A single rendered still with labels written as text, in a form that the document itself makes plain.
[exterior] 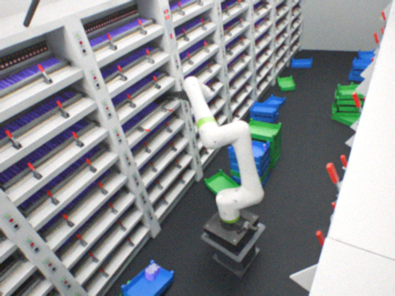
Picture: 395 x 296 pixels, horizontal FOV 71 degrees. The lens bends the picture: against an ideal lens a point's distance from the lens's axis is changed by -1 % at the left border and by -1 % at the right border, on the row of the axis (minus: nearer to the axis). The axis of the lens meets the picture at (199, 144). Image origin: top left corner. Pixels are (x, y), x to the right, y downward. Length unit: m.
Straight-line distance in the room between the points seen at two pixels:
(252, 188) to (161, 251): 0.98
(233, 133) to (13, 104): 1.05
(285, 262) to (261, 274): 0.19
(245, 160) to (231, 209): 0.31
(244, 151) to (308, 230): 0.98
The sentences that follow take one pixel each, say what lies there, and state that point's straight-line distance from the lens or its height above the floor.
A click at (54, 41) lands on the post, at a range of 1.67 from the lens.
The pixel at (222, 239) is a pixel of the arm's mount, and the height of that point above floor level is 0.37.
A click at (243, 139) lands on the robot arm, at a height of 0.95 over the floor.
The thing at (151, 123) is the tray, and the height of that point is 0.89.
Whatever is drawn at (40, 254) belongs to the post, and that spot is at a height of 0.72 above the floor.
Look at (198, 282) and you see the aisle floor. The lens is 2.14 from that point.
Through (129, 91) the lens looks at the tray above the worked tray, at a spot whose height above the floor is 1.13.
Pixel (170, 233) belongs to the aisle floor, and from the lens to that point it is 2.41.
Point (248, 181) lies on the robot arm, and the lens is 1.69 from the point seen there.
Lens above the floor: 1.89
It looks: 36 degrees down
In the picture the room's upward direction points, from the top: 11 degrees counter-clockwise
